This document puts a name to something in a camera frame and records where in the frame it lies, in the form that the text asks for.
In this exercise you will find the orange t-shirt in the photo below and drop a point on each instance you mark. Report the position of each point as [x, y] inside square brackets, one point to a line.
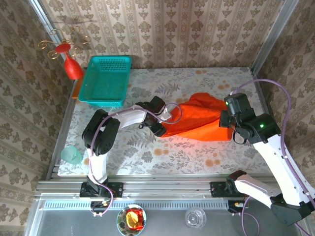
[197, 118]

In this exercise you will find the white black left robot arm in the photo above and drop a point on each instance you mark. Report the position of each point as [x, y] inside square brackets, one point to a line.
[98, 164]

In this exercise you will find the floral tablecloth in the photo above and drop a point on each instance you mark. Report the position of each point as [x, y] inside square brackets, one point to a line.
[172, 157]

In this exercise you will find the teal plastic basket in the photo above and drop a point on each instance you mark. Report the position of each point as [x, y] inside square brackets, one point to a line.
[104, 81]

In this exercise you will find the orange wooden board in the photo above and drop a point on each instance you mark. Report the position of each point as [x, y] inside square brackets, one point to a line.
[76, 92]

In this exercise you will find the black yellow power connector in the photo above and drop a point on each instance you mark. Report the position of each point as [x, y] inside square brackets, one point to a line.
[236, 206]
[99, 205]

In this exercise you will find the red vase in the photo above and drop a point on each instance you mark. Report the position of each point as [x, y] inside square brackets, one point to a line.
[73, 68]

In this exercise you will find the green translucent cup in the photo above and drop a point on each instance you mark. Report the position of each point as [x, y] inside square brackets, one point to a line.
[70, 155]

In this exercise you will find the clear glass cup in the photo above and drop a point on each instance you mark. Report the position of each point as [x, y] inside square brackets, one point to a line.
[195, 218]

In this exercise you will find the red yellow wrapped snack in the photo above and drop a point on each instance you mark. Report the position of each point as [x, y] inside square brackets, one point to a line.
[134, 218]

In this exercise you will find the grey metal shelf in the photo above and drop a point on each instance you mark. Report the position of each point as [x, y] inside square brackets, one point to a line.
[165, 221]

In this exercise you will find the patterned bowl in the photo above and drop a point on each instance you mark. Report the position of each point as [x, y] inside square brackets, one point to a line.
[121, 221]

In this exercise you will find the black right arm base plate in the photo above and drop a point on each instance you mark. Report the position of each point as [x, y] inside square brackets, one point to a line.
[216, 189]

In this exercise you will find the aluminium extrusion frame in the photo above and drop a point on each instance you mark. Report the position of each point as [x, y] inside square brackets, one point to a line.
[172, 186]

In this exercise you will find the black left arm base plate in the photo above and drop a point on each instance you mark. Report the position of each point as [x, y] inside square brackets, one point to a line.
[118, 189]

